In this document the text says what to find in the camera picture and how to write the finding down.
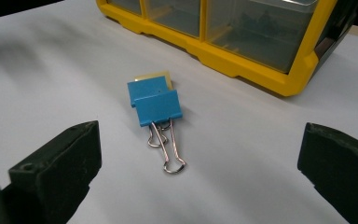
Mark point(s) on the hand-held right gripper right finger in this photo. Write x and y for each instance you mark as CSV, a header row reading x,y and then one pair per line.
x,y
341,168

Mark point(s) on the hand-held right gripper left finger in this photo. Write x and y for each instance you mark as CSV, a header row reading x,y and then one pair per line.
x,y
56,168

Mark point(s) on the blue binder clip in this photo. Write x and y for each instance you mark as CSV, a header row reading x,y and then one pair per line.
x,y
144,87
158,107

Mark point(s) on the pale yellow binder clip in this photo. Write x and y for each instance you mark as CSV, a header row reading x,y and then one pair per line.
x,y
155,75

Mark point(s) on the yellow black drawer organizer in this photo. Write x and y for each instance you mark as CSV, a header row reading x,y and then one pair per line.
x,y
230,63

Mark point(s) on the grid of clear drawers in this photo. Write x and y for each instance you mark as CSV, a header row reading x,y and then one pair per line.
x,y
254,34

